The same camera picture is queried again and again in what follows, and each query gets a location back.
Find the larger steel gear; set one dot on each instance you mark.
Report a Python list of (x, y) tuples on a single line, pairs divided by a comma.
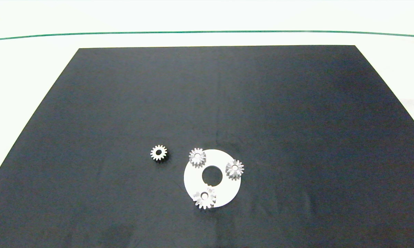
[(199, 199)]

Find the round white plate with pins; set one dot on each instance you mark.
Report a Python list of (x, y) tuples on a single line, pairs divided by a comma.
[(229, 193)]

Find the dark mat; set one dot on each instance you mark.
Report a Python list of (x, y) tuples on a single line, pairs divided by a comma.
[(296, 137)]

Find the small steel gear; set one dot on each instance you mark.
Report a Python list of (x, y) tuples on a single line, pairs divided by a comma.
[(155, 154), (193, 158), (239, 170)]

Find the green tape line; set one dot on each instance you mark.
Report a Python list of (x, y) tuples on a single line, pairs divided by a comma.
[(207, 32)]

